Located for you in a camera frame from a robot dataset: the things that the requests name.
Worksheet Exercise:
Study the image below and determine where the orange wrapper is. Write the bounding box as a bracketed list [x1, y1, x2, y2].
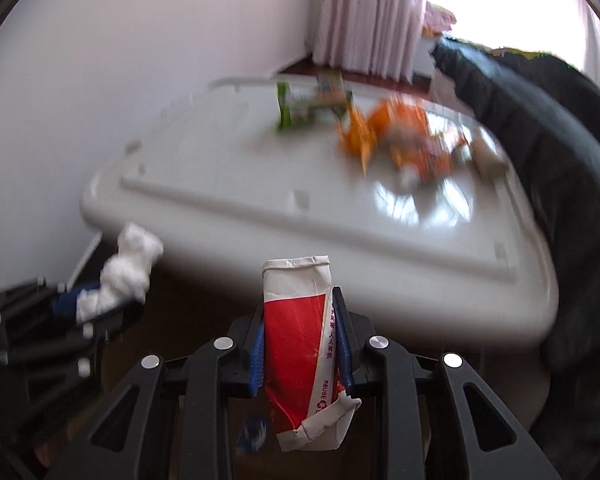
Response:
[336, 97, 468, 182]

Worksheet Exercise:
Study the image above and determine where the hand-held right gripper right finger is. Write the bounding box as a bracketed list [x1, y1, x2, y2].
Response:
[331, 286, 563, 480]

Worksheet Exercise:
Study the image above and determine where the dark sofa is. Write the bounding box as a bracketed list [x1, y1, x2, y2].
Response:
[430, 35, 600, 480]

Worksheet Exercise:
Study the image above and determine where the beige paper tube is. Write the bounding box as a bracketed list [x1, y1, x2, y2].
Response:
[471, 136, 507, 180]

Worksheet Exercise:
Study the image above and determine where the pink curtain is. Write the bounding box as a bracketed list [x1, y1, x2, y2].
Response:
[307, 0, 427, 81]
[550, 0, 600, 96]

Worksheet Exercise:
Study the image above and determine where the green snack wrapper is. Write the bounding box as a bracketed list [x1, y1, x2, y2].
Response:
[275, 71, 356, 132]

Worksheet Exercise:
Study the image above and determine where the red and white paper carton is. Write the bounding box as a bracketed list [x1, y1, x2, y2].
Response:
[261, 255, 363, 452]

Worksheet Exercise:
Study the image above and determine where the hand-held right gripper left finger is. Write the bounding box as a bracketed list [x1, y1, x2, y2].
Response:
[45, 307, 267, 480]

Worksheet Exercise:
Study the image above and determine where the white tissue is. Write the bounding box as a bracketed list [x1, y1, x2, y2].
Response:
[75, 222, 164, 325]

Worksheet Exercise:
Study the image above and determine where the pink patterned cloth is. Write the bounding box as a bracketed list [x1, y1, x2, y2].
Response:
[422, 1, 458, 38]

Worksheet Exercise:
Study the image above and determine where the white plastic table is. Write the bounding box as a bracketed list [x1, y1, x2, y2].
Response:
[79, 76, 560, 348]

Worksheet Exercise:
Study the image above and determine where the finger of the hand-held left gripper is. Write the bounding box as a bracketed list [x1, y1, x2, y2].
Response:
[0, 276, 103, 356]
[0, 304, 147, 413]

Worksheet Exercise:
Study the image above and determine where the blue and white scrap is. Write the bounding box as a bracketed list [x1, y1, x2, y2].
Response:
[235, 414, 269, 455]

